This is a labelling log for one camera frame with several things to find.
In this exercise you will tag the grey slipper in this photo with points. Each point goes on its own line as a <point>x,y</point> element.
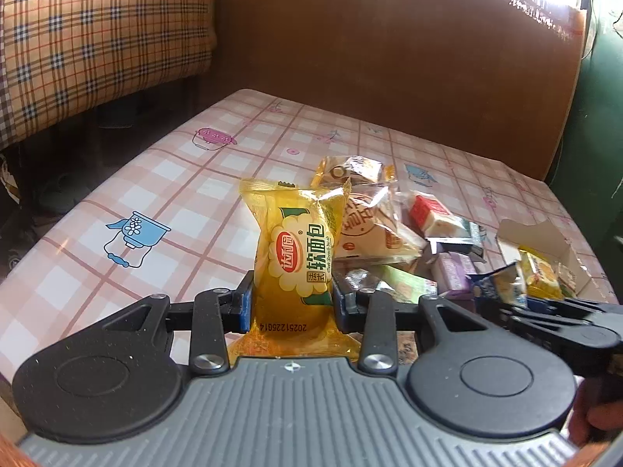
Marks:
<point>58,192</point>

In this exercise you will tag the person's right hand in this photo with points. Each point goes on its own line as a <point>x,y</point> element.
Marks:
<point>606,418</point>

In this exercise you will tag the yellow snack packet dark print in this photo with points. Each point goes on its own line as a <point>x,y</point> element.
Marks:
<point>365,168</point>

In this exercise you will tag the pink checked tablecloth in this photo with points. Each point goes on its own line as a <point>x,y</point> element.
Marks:
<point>194,180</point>

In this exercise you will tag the red white snack packet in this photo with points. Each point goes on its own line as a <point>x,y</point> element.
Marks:
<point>430,214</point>

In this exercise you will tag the white brown pastry packet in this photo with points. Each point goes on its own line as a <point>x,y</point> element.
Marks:
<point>370,228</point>

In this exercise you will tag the brown wooden board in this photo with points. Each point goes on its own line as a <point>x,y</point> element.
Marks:
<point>389,58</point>

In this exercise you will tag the blue snack packet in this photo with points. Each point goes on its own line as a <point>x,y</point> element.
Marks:
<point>501,284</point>

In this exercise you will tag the dark green snack packet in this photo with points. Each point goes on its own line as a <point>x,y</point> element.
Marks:
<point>469,236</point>

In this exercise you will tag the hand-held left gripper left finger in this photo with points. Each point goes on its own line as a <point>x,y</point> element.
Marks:
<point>247,304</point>

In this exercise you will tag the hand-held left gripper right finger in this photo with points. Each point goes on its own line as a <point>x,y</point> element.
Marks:
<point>340,309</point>

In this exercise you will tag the light green snack packet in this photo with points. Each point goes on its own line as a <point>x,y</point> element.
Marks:
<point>404,282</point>

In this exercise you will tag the plaid sofa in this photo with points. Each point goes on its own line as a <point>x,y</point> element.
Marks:
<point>97,34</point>

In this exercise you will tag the green cabinet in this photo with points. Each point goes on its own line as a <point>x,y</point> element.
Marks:
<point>598,107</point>

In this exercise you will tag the small yellow biscuit packet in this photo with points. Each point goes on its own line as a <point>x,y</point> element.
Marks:
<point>538,272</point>

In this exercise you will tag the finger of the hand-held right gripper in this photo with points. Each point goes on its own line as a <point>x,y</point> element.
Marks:
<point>574,309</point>
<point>559,338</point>

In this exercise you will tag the yellow bread packet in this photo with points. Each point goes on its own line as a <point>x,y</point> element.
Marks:
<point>297,253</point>

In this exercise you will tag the purple snack packet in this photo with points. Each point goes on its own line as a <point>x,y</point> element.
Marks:
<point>455,272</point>

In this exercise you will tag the white cardboard box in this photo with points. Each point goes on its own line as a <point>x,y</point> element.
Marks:
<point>550,238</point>

